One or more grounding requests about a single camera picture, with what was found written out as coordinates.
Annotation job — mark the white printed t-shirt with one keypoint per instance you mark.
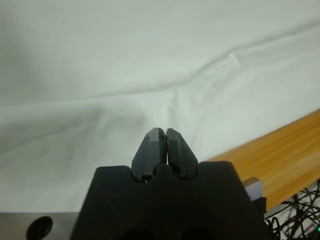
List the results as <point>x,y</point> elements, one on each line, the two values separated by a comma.
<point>100,75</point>

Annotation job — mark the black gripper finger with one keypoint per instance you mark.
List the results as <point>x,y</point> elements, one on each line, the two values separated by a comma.
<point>150,155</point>
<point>181,160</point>

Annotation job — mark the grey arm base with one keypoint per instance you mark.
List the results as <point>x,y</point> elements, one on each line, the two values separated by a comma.
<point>253,190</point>

